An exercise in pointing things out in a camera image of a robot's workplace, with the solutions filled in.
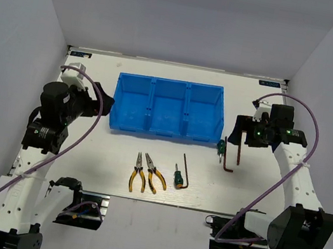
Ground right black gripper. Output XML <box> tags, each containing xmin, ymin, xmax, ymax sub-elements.
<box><xmin>227</xmin><ymin>112</ymin><xmax>275</xmax><ymax>151</ymax></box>

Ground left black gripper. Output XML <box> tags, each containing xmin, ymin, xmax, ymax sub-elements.
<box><xmin>60</xmin><ymin>76</ymin><xmax>117</xmax><ymax>131</ymax></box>

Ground green screwdriver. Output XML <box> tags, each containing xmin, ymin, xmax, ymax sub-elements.
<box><xmin>174</xmin><ymin>165</ymin><xmax>184</xmax><ymax>189</ymax></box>
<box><xmin>217</xmin><ymin>139</ymin><xmax>226</xmax><ymax>163</ymax></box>

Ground long dark hex key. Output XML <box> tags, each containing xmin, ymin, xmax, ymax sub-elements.
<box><xmin>222</xmin><ymin>136</ymin><xmax>234</xmax><ymax>173</ymax></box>

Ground yellow-handled pliers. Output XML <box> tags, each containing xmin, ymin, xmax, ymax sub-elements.
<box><xmin>145</xmin><ymin>153</ymin><xmax>167</xmax><ymax>194</ymax></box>
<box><xmin>128</xmin><ymin>152</ymin><xmax>146</xmax><ymax>193</ymax></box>

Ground short dark hex key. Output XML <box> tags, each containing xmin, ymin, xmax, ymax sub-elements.
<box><xmin>236</xmin><ymin>130</ymin><xmax>246</xmax><ymax>166</ymax></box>

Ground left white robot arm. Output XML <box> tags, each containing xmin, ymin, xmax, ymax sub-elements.
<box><xmin>0</xmin><ymin>77</ymin><xmax>114</xmax><ymax>249</ymax></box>

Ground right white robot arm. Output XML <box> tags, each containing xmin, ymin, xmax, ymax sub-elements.
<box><xmin>214</xmin><ymin>100</ymin><xmax>333</xmax><ymax>249</ymax></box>

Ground blue three-compartment plastic bin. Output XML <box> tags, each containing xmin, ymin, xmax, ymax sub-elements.
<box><xmin>109</xmin><ymin>72</ymin><xmax>225</xmax><ymax>144</ymax></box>

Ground left blue corner label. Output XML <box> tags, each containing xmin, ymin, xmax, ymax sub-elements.
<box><xmin>70</xmin><ymin>51</ymin><xmax>92</xmax><ymax>58</ymax></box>

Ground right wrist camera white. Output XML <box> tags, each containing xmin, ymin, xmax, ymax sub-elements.
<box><xmin>252</xmin><ymin>100</ymin><xmax>272</xmax><ymax>122</ymax></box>

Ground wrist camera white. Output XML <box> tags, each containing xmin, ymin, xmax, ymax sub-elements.
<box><xmin>60</xmin><ymin>62</ymin><xmax>86</xmax><ymax>91</ymax></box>
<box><xmin>252</xmin><ymin>100</ymin><xmax>272</xmax><ymax>122</ymax></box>

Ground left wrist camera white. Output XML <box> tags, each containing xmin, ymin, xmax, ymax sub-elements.
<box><xmin>60</xmin><ymin>62</ymin><xmax>86</xmax><ymax>91</ymax></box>

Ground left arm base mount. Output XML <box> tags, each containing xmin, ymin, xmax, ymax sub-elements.
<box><xmin>54</xmin><ymin>191</ymin><xmax>110</xmax><ymax>231</ymax></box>

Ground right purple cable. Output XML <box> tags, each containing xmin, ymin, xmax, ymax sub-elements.
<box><xmin>212</xmin><ymin>86</ymin><xmax>325</xmax><ymax>249</ymax></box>

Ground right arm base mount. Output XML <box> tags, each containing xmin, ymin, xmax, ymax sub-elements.
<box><xmin>205</xmin><ymin>215</ymin><xmax>268</xmax><ymax>249</ymax></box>

